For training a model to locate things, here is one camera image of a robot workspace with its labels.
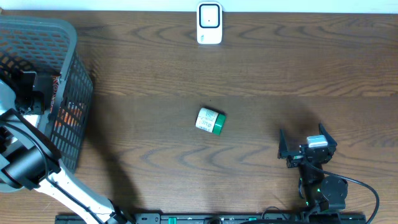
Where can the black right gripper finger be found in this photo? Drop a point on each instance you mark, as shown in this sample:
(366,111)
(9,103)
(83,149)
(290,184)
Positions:
(283,150)
(331,142)

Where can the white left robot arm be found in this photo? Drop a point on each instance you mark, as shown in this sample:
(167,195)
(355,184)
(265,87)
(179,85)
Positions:
(36,164)

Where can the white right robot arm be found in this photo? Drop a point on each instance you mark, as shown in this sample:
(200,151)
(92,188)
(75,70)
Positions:
(322,192)

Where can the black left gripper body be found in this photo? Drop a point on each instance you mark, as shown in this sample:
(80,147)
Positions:
(28,96)

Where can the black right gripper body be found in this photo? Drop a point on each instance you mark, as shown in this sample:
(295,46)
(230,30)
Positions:
(295,158)

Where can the dark grey plastic basket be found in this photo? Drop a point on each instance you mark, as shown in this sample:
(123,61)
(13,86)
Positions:
(48,47)

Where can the red chocolate bar wrapper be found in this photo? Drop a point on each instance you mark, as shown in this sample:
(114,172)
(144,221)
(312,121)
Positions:
(69,106)

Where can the white barcode scanner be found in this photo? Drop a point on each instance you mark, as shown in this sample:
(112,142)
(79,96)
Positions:
(209,23)

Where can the white jar green lid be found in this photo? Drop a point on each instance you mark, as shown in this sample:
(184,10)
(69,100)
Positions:
(210,121)

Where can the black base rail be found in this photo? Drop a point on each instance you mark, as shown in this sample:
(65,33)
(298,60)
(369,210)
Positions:
(155,218)

